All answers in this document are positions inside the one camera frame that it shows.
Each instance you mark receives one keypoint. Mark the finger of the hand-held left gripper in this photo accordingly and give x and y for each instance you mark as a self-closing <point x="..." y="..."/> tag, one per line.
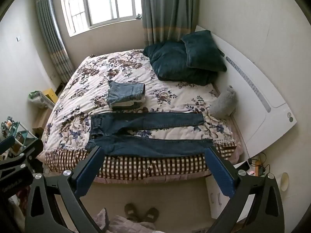
<point x="7" y="143"/>
<point x="26" y="154"/>

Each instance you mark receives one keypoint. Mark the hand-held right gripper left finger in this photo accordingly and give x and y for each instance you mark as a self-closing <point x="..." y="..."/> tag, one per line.
<point x="87" y="172"/>

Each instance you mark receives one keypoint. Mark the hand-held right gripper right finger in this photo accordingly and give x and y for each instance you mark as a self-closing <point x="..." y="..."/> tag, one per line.
<point x="220" y="174"/>

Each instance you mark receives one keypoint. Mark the dark blue denim pants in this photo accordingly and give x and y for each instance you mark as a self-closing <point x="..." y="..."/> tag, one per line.
<point x="145" y="148"/>

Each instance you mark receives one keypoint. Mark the red patterned cloth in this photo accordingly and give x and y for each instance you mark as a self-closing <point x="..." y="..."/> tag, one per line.
<point x="20" y="199"/>

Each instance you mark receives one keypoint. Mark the cluttered white shelf rack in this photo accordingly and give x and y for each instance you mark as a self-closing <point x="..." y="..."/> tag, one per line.
<point x="20" y="136"/>

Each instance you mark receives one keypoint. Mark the white bedside cabinet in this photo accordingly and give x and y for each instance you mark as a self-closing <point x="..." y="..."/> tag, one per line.
<point x="216" y="203"/>

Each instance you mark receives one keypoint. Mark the brown checked bed sheet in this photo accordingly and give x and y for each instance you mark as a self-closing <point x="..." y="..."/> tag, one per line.
<point x="136" y="167"/>

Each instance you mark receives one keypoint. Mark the white and green appliance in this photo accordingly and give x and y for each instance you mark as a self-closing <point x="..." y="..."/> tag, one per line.
<point x="38" y="99"/>

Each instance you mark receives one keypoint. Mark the grey slipper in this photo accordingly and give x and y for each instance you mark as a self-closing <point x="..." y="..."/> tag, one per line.
<point x="150" y="214"/>
<point x="131" y="212"/>

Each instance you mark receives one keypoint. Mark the yellow box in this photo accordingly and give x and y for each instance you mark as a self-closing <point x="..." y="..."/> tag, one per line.
<point x="51" y="95"/>

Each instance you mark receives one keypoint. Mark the pink cloth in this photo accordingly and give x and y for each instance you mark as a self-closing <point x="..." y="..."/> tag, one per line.
<point x="126" y="225"/>

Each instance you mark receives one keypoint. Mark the grey plush toy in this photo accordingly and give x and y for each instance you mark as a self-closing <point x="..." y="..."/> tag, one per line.
<point x="223" y="103"/>

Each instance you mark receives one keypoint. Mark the white headboard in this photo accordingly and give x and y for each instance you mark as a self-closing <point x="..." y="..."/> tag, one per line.
<point x="257" y="106"/>

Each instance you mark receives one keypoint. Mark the folded light blue jeans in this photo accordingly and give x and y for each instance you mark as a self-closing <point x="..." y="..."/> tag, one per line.
<point x="124" y="91"/>

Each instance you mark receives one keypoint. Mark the floral quilt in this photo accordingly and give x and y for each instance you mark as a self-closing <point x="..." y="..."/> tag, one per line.
<point x="97" y="72"/>

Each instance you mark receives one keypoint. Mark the grey striped curtain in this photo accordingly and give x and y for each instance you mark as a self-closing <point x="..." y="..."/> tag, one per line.
<point x="167" y="9"/>
<point x="52" y="36"/>

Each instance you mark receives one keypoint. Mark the large dark teal pillow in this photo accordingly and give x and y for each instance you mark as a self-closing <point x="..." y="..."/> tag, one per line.
<point x="170" y="63"/>

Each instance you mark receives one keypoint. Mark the small dark teal pillow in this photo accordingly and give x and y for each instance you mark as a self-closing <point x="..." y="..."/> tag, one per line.
<point x="204" y="51"/>

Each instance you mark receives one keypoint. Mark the white framed window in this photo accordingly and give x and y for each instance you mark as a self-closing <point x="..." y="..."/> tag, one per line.
<point x="102" y="2"/>

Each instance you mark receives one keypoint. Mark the cream oval wall fitting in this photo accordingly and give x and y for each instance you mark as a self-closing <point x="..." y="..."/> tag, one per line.
<point x="284" y="182"/>

